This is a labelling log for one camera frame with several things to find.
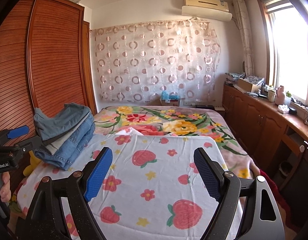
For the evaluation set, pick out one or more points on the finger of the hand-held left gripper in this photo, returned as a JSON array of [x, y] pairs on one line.
[[18, 132], [31, 142]]

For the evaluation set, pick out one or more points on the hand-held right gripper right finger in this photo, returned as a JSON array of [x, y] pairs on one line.
[[209, 175]]

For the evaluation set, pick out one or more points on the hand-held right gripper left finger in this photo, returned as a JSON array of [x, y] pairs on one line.
[[97, 175]]

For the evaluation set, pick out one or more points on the blue-grey pants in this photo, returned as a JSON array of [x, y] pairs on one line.
[[61, 122]]

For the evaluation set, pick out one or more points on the grey folded pants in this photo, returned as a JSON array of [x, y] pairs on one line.
[[56, 145]]

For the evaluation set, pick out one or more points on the black folded pants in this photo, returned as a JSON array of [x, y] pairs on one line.
[[59, 138]]

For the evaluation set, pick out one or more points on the person's left hand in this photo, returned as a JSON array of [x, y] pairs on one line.
[[6, 187]]

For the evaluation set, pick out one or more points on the yellow plush toy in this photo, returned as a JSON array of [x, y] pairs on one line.
[[31, 166]]

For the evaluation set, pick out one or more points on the stack of folded clothes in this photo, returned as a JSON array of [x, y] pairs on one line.
[[74, 146]]

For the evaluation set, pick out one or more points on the strawberry print bed sheet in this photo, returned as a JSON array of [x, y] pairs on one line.
[[149, 160]]

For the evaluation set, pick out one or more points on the floral blanket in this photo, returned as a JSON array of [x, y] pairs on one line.
[[194, 120]]

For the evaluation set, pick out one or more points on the dark red cloth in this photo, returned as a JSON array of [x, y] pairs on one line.
[[271, 187]]

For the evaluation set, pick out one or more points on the wooden cabinet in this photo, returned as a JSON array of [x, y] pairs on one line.
[[249, 112]]

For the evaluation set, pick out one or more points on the small trash bin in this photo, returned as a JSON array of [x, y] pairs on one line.
[[285, 171]]

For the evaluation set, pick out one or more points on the box with blue bag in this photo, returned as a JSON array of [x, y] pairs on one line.
[[170, 99]]

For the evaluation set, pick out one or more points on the wooden louvred wardrobe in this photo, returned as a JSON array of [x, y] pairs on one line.
[[56, 55]]

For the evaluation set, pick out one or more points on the white round knob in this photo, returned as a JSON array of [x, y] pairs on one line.
[[302, 148]]

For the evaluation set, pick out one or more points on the cardboard box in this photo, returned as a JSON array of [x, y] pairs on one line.
[[246, 85]]

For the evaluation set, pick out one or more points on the pile of small boxes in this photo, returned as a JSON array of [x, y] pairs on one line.
[[234, 78]]

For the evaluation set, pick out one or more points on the white jar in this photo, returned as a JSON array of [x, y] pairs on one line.
[[271, 95]]

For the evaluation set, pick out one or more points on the small black box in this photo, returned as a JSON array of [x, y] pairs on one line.
[[292, 111]]

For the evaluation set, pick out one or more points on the floral patterned cloth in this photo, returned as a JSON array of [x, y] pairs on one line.
[[255, 80]]

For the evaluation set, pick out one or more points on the small green plant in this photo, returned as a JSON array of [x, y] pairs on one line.
[[288, 95]]

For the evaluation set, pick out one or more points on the circle pattern curtain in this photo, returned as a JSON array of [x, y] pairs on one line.
[[156, 60]]

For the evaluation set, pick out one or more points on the wooden framed window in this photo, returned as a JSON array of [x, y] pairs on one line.
[[289, 55]]

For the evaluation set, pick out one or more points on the patterned window curtain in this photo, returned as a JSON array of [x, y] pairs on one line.
[[244, 35]]

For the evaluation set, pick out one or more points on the white air deflector panel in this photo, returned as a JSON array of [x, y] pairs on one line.
[[206, 13]]

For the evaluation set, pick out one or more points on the beige air conditioner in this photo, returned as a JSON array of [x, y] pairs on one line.
[[206, 0]]

